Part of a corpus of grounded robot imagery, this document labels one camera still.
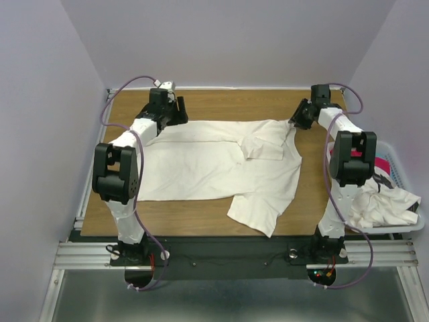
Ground electronics board with leds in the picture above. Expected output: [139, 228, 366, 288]
[307, 266, 336, 282]

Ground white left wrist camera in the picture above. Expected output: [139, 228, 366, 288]
[158, 81, 176, 101]

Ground red t shirt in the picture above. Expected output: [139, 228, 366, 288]
[329, 148, 391, 176]

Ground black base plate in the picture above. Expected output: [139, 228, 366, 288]
[68, 234, 349, 281]

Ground white plastic laundry basket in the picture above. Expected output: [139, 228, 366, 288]
[349, 141, 424, 234]

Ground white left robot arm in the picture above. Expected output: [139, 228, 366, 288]
[92, 86, 302, 265]

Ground white printed t shirt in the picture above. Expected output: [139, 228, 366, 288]
[349, 167, 421, 228]

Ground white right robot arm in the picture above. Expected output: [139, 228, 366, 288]
[297, 84, 377, 262]

